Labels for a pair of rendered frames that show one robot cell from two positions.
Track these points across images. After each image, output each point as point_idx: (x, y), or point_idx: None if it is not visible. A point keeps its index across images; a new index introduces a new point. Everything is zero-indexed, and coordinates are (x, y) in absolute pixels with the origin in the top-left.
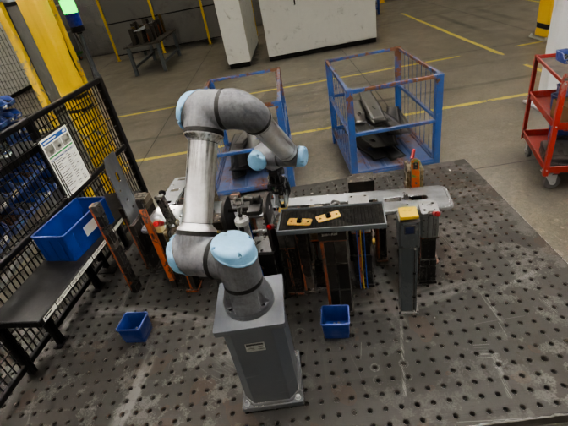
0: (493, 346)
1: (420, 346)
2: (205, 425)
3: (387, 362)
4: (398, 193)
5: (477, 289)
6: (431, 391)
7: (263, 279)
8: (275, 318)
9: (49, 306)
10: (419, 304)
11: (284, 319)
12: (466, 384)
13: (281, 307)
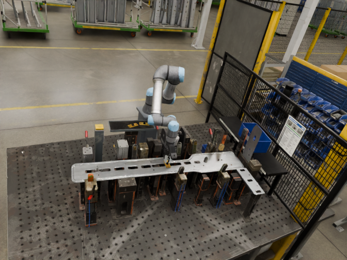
0: (66, 157)
1: (94, 156)
2: (160, 134)
3: (106, 150)
4: (101, 174)
5: (63, 179)
6: (92, 144)
7: (145, 103)
8: (139, 107)
9: (222, 119)
10: (92, 171)
11: (137, 107)
12: (79, 147)
13: (139, 109)
